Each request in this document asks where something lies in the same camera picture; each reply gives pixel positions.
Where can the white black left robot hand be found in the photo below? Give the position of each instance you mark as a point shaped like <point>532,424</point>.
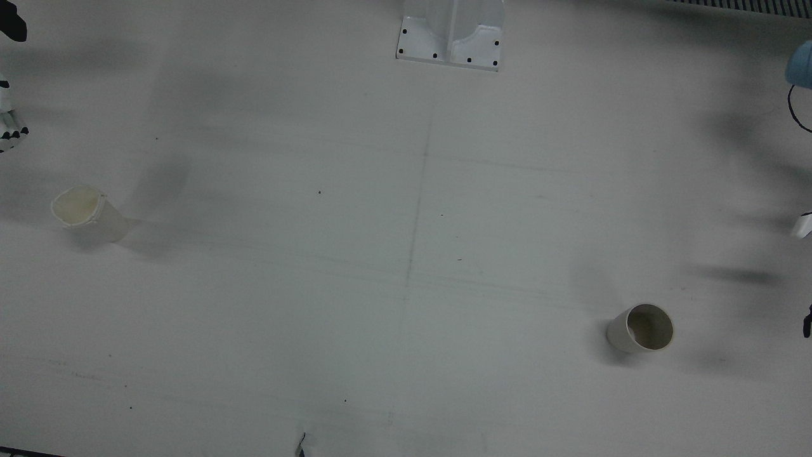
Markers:
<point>804,225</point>

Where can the white bolted mount base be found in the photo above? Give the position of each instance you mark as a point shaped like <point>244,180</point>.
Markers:
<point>444,38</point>

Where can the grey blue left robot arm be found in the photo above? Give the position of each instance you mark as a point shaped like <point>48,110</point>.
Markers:
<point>801,63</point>

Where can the smooth rim white paper cup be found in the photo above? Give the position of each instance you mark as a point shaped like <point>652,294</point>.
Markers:
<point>647,327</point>

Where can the dark ribbed strip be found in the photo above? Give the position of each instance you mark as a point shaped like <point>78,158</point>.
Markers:
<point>742,5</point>

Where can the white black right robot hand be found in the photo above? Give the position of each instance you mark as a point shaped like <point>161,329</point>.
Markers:
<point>6,120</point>

